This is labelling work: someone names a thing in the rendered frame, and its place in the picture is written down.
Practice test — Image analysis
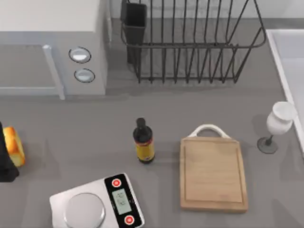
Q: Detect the dark sauce bottle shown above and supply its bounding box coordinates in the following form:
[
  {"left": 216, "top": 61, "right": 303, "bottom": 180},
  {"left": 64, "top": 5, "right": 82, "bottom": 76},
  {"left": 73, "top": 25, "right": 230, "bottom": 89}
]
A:
[{"left": 133, "top": 117, "right": 155, "bottom": 164}]

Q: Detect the round microwave knob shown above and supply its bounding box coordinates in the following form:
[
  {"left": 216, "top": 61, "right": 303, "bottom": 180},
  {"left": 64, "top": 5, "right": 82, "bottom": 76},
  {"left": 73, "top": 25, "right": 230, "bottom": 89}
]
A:
[
  {"left": 68, "top": 46, "right": 92, "bottom": 64},
  {"left": 74, "top": 68, "right": 96, "bottom": 84}
]

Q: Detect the wooden cutting board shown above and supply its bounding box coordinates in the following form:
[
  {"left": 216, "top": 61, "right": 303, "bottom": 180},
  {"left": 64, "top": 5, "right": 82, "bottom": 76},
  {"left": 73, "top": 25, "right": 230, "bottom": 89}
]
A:
[{"left": 180, "top": 124, "right": 249, "bottom": 214}]

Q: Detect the black cutlery holder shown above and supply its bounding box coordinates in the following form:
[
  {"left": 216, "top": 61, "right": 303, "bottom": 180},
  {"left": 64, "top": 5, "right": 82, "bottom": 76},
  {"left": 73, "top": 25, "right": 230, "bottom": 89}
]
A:
[{"left": 120, "top": 0, "right": 148, "bottom": 64}]

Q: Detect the silver kitchen scale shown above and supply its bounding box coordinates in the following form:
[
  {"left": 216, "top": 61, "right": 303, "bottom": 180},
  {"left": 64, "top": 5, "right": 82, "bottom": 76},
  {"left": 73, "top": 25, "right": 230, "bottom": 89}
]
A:
[{"left": 49, "top": 172, "right": 145, "bottom": 228}]

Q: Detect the pale microwave oven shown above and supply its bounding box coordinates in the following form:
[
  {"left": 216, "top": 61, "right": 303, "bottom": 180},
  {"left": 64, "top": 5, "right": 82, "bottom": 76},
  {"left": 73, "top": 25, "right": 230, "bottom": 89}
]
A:
[{"left": 0, "top": 0, "right": 112, "bottom": 100}]

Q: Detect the white wine glass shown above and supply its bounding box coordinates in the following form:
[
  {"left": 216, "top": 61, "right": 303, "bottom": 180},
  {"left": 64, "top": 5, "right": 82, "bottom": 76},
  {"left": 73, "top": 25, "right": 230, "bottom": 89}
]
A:
[{"left": 257, "top": 101, "right": 298, "bottom": 154}]

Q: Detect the microwave door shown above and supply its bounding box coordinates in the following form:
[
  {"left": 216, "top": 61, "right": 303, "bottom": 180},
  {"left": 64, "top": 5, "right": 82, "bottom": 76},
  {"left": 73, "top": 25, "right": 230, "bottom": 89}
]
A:
[{"left": 0, "top": 44, "right": 60, "bottom": 96}]

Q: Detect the bread loaf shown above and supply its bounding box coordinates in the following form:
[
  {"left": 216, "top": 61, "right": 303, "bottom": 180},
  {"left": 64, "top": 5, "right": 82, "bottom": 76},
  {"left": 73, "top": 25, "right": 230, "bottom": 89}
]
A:
[{"left": 2, "top": 126, "right": 26, "bottom": 168}]

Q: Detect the black wire dish rack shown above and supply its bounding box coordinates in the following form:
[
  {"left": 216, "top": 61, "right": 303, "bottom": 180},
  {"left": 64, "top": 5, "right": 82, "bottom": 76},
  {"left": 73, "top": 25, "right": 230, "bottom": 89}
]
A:
[{"left": 120, "top": 0, "right": 267, "bottom": 85}]

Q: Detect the microwave door handle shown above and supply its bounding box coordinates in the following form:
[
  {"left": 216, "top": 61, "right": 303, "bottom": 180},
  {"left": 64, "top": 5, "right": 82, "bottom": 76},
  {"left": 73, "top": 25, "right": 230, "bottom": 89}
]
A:
[{"left": 42, "top": 44, "right": 66, "bottom": 100}]

